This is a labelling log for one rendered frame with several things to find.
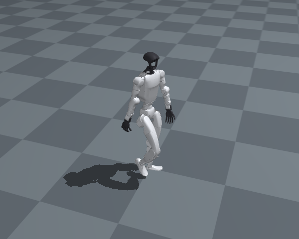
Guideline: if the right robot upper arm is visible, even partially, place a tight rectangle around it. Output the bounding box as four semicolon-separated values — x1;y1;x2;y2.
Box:
131;75;145;105

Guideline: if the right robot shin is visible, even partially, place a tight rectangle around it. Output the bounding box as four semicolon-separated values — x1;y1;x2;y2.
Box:
140;148;158;166

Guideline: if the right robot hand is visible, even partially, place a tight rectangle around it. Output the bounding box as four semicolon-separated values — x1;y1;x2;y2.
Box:
121;118;132;132

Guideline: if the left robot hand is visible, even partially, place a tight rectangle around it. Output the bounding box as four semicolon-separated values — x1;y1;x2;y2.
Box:
165;105;175;124

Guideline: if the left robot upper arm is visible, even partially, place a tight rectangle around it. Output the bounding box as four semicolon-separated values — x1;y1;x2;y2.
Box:
158;70;169;95

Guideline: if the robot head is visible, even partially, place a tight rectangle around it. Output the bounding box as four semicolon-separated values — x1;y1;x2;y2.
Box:
143;52;159;75

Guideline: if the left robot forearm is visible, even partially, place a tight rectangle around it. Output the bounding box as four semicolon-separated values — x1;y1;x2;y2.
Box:
162;92;171;109

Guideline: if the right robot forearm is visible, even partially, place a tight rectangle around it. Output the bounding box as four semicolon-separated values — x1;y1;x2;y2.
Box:
125;98;136;121

